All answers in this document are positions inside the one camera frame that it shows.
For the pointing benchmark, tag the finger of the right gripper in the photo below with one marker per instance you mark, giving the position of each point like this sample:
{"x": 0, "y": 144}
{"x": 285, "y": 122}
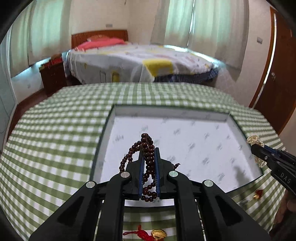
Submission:
{"x": 260, "y": 155}
{"x": 272, "y": 149}

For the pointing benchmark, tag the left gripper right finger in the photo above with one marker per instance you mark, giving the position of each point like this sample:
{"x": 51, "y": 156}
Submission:
{"x": 203, "y": 211}

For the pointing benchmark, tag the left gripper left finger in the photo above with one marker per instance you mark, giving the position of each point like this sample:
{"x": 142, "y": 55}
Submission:
{"x": 95, "y": 211}

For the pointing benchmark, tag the small red gold charm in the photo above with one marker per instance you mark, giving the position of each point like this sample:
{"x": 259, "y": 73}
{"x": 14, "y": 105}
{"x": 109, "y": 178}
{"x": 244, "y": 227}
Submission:
{"x": 258, "y": 194}

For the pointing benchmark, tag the red knot gold charm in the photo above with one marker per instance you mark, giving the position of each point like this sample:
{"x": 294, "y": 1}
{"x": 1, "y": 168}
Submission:
{"x": 154, "y": 236}

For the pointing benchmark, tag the person right hand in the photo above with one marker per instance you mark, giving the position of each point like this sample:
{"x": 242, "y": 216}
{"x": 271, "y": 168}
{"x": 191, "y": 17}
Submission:
{"x": 284, "y": 222}

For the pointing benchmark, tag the green shallow tray box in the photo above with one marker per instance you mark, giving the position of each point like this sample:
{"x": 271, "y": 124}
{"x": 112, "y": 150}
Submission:
{"x": 205, "y": 144}

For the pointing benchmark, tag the brown wooden door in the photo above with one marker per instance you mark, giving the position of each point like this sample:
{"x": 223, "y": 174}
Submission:
{"x": 275, "y": 94}

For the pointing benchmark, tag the green checkered tablecloth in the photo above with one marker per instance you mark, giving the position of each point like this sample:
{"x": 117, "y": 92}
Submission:
{"x": 50, "y": 152}

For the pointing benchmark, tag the right window curtain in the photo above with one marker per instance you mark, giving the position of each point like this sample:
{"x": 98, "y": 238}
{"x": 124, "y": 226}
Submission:
{"x": 218, "y": 29}

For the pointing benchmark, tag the window curtain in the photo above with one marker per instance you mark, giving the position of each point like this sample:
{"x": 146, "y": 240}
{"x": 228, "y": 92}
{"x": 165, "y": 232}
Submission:
{"x": 40, "y": 31}
{"x": 218, "y": 29}

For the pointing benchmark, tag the dark wooden nightstand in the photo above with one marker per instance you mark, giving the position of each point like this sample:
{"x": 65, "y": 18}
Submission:
{"x": 53, "y": 77}

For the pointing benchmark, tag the red boxes on nightstand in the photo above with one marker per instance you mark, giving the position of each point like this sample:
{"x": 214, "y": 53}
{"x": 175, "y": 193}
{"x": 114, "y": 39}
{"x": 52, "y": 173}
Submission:
{"x": 55, "y": 59}

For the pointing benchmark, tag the bed with patterned sheet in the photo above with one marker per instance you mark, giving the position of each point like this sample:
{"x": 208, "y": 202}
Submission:
{"x": 139, "y": 63}

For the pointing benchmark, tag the pink pillow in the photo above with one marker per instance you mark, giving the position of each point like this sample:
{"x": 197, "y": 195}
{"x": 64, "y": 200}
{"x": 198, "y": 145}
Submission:
{"x": 99, "y": 43}

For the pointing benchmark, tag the wooden headboard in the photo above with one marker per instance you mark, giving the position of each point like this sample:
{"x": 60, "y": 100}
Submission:
{"x": 79, "y": 38}

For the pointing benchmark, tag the patterned small pillow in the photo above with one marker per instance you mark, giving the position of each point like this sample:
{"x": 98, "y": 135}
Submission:
{"x": 96, "y": 38}

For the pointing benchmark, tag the left window curtain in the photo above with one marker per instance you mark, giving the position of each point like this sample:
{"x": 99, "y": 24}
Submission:
{"x": 40, "y": 31}

